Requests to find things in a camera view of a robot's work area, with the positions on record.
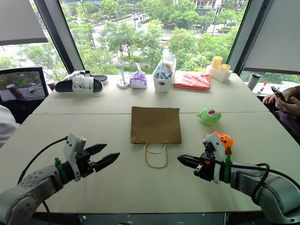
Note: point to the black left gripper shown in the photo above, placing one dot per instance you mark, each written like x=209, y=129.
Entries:
x=84, y=162

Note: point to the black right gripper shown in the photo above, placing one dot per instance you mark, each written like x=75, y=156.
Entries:
x=206, y=170

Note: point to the black smartphone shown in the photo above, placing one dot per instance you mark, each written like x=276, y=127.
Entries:
x=278, y=93

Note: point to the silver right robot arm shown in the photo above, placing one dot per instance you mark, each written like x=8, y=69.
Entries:
x=269, y=189

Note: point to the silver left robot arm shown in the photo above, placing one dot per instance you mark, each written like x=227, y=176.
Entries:
x=25, y=187

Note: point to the red plastic packet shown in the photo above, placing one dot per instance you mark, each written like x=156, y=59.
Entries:
x=192, y=80

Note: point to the bystander bare hand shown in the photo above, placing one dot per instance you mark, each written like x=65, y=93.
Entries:
x=268, y=99

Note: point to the bystander hand holding phone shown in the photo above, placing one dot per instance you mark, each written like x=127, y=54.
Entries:
x=289, y=106

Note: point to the orange pumpkin toy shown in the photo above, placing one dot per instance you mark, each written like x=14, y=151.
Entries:
x=226, y=140

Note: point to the green round plush toy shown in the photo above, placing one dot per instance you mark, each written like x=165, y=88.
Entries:
x=208, y=117

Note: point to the white stand with round base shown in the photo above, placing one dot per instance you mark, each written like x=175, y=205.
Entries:
x=122, y=82

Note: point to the white plastic storage basket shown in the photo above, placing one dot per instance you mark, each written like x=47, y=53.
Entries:
x=161, y=83

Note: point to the purple knotted cloth pouch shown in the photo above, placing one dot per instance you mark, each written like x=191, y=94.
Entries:
x=138, y=79

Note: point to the dark red cup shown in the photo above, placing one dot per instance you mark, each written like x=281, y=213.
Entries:
x=51, y=84

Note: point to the white box with yellow cups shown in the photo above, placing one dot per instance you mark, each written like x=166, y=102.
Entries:
x=218, y=74

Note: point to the blue packets in basket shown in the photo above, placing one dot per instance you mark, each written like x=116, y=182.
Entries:
x=162, y=70

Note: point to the short yellow plastic cup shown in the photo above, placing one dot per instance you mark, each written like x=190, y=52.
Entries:
x=225, y=68

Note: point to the bystander in white clothes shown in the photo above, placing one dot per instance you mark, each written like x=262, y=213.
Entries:
x=5, y=126

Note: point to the white tumbler with black lid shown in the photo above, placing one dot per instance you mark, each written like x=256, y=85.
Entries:
x=253, y=82

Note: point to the tall yellow plastic cup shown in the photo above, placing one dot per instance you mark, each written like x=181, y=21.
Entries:
x=217, y=62

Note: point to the black mesh office chair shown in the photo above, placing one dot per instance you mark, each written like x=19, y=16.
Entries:
x=23, y=86

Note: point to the bystander in purple clothes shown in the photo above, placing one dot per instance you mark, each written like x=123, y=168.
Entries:
x=293, y=124

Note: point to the grey roller blind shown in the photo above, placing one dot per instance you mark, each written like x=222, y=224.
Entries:
x=276, y=39
x=18, y=21

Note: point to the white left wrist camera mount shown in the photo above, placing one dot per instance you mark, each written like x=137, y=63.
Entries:
x=73, y=143

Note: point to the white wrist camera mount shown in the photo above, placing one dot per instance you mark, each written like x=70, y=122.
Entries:
x=218, y=146
x=73, y=143

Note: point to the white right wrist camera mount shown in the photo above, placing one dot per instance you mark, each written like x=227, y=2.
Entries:
x=218, y=146

